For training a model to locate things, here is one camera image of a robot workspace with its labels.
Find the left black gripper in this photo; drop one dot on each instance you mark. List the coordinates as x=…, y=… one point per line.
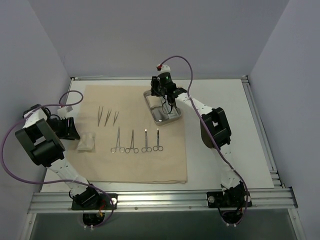
x=66, y=127

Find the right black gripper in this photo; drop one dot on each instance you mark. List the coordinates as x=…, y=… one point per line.
x=164, y=92

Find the metal instrument tray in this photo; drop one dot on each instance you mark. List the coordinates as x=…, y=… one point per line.
x=160, y=109

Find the thin metal tweezers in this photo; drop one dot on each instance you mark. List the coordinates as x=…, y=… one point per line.
x=100, y=113
x=107, y=117

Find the surgical forceps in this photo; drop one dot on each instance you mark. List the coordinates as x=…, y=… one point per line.
x=132, y=147

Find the beige cloth wrap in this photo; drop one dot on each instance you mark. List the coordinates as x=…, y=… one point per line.
x=167, y=166

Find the white packet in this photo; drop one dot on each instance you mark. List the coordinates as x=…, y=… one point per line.
x=173, y=115

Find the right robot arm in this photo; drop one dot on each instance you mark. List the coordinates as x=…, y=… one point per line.
x=214, y=129

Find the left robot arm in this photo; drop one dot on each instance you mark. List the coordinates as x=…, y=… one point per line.
x=41, y=138

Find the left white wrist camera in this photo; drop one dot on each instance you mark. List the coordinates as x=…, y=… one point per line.
x=63, y=112

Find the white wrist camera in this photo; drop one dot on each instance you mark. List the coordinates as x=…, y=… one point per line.
x=63, y=112
x=163, y=68

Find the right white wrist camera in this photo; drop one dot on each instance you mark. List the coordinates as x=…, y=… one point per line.
x=163, y=68

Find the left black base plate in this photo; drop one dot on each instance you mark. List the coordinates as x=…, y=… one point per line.
x=94, y=202

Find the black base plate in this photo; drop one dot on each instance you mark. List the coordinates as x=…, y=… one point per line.
x=219, y=199
x=94, y=202

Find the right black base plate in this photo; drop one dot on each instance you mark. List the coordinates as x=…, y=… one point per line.
x=219, y=199

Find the aluminium frame rail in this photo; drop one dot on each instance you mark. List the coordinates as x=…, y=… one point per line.
x=162, y=201

